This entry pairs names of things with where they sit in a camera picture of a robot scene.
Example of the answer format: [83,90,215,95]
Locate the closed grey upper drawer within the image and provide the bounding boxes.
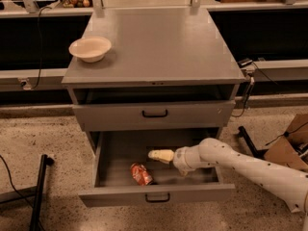
[73,101,235,132]

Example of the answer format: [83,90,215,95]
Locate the black floor cable left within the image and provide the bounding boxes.
[0,154,46,231]

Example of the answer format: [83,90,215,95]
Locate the grey drawer cabinet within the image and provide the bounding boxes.
[63,7,244,147]

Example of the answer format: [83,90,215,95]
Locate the brown cardboard box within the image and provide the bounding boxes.
[264,114,308,172]

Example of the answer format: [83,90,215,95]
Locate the black middle drawer handle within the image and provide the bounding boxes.
[144,193,170,203]

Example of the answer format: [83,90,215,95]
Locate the black stand leg right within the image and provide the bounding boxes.
[238,126,267,159]

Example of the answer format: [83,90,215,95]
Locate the open grey middle drawer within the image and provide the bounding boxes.
[79,129,235,207]

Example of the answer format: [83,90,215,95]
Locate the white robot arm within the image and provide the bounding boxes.
[148,138,308,231]

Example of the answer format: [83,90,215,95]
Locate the black cable left wall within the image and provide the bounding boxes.
[20,5,52,90]

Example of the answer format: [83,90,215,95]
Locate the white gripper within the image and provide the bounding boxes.
[148,146,201,176]

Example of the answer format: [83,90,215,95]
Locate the black power adapter with cable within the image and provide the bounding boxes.
[232,58,270,118]

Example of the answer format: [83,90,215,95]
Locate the black stand leg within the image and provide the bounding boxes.
[29,154,54,231]
[238,126,267,159]

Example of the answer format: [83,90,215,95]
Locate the black stand leg left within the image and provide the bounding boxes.
[29,154,54,231]

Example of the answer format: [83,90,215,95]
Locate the white bowl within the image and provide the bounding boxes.
[68,37,112,63]

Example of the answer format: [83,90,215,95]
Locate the black drawer handle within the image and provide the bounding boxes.
[144,193,170,203]
[141,110,168,118]

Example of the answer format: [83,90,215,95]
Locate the red coke can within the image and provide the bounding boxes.
[130,163,153,186]

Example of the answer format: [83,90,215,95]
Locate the black upper drawer handle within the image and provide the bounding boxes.
[141,110,168,118]

